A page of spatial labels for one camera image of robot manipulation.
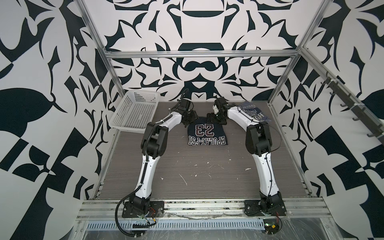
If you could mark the white slotted cable duct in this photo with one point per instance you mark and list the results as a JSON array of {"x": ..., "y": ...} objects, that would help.
[{"x": 185, "y": 224}]

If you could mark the green circuit board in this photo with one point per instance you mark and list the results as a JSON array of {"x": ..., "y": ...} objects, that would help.
[{"x": 272, "y": 226}]

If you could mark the dark navy tank top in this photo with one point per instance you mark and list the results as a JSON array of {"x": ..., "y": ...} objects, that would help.
[{"x": 202, "y": 132}]

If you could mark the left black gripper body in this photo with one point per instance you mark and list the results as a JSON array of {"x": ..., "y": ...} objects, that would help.
[{"x": 192, "y": 117}]

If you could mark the blue-grey tank top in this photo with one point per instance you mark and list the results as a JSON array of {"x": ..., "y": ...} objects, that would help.
[{"x": 251, "y": 112}]

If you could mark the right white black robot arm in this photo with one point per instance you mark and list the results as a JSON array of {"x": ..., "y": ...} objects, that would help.
[{"x": 259, "y": 144}]

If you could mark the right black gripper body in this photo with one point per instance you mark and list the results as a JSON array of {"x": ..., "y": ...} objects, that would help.
[{"x": 220, "y": 119}]

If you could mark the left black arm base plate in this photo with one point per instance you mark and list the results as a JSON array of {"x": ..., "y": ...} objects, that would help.
[{"x": 150, "y": 209}]

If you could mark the white plastic laundry basket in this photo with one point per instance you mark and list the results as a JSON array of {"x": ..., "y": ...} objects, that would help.
[{"x": 136, "y": 109}]

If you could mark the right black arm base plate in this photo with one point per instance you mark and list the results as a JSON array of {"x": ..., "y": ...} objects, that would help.
[{"x": 259, "y": 208}]

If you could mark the aluminium frame back crossbar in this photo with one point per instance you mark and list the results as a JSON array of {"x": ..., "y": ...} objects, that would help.
[{"x": 200, "y": 54}]

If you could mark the grey wall hook rack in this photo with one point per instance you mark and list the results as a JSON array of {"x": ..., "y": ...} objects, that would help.
[{"x": 350, "y": 102}]

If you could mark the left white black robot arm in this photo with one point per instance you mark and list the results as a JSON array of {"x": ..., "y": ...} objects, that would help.
[{"x": 153, "y": 145}]

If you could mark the aluminium front rail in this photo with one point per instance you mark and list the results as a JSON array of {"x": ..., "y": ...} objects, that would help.
[{"x": 205, "y": 208}]

